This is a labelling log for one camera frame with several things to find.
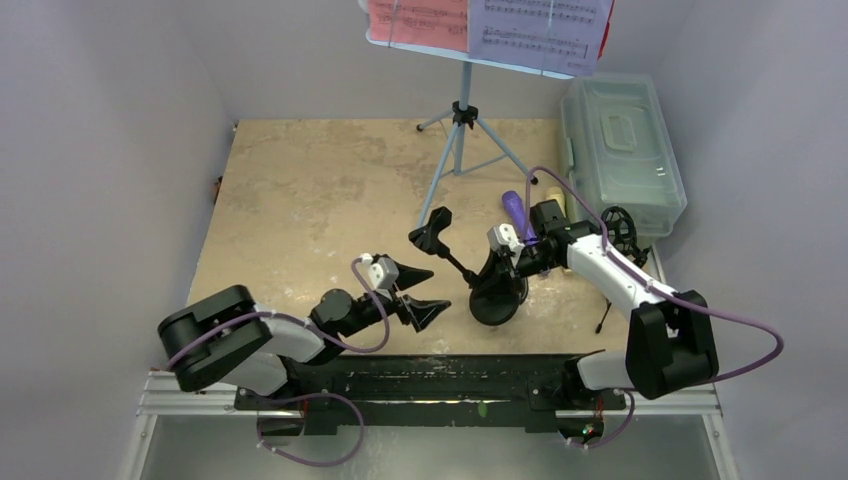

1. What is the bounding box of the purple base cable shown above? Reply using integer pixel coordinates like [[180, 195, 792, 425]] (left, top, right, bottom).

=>
[[255, 394, 366, 470]]

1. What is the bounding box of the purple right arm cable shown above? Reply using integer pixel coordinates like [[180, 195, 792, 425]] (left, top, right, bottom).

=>
[[524, 166, 785, 450]]

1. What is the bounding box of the black round base mic stand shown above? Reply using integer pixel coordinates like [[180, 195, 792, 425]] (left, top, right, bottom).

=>
[[408, 207, 529, 327]]

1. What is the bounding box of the cream microphone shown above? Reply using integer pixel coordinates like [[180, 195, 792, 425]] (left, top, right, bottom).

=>
[[545, 186, 576, 277]]

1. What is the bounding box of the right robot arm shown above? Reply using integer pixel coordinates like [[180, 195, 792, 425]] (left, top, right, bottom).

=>
[[469, 200, 719, 407]]

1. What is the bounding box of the purple microphone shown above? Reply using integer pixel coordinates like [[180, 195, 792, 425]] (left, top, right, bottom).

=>
[[501, 190, 538, 245]]

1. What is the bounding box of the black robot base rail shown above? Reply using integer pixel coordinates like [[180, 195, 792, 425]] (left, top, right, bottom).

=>
[[235, 354, 626, 439]]

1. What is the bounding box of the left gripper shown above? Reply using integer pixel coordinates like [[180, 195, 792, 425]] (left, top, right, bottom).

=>
[[338, 260, 449, 338]]

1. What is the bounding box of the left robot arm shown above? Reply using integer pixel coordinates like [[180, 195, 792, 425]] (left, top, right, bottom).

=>
[[157, 254, 451, 409]]

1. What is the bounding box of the black shock mount tripod stand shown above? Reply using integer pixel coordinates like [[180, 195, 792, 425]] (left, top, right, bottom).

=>
[[594, 205, 654, 335]]

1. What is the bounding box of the pink sheet music page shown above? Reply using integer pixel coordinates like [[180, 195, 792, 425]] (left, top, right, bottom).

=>
[[364, 0, 469, 52]]

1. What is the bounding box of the clear plastic storage box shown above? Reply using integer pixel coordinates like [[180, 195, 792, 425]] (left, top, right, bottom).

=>
[[560, 73, 687, 248]]

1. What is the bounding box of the purple sheet music page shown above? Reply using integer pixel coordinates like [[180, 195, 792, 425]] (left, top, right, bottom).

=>
[[468, 0, 615, 77]]

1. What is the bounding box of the light blue music stand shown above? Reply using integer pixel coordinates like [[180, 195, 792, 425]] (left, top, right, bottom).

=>
[[365, 29, 572, 227]]

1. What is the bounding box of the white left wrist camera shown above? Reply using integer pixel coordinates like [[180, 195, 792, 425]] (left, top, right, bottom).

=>
[[359, 254, 399, 291]]

